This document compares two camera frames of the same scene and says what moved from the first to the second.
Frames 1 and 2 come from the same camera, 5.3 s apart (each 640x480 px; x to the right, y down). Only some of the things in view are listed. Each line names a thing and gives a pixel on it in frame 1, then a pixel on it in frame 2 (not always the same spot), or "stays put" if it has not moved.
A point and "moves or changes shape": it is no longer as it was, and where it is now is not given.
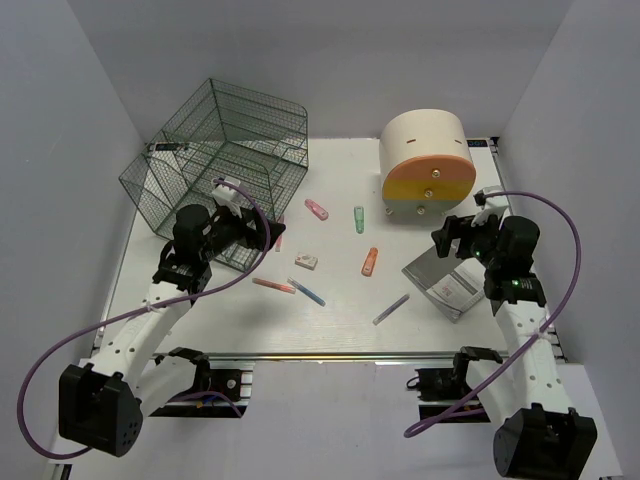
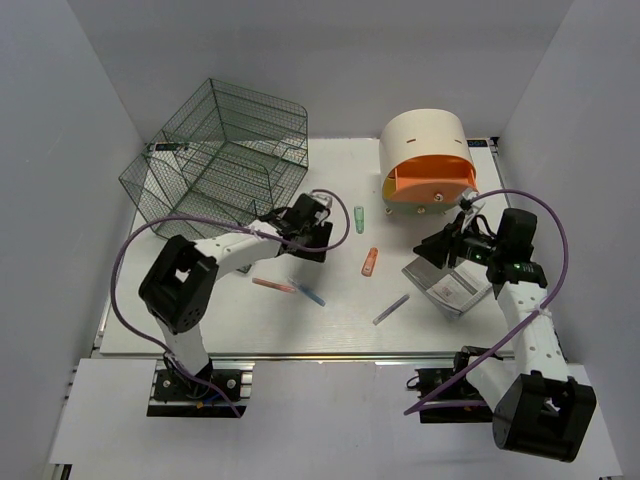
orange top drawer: x=433 y=168 moves or changes shape
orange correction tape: x=369 y=261 stays put
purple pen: x=390 y=309 stays put
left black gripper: x=250 y=237 -> x=323 y=233
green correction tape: x=359 y=219 stays put
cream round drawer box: x=427 y=166 moves or changes shape
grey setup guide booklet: x=456 y=284 stays put
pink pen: x=274 y=285 stays put
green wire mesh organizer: x=226 y=132 stays put
